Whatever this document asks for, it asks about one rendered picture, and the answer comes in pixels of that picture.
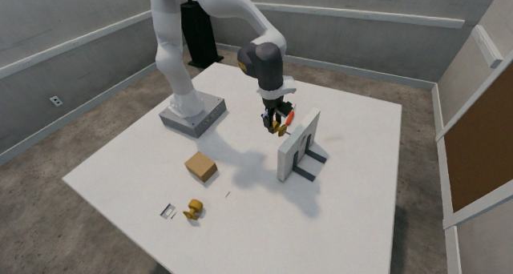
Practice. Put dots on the brown cardboard box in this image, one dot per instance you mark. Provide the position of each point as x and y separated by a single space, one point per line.
201 166

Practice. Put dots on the orange-handled screwdriver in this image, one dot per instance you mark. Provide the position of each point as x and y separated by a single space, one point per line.
288 121

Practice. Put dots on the brass door knob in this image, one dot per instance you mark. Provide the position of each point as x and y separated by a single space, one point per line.
281 130
195 206

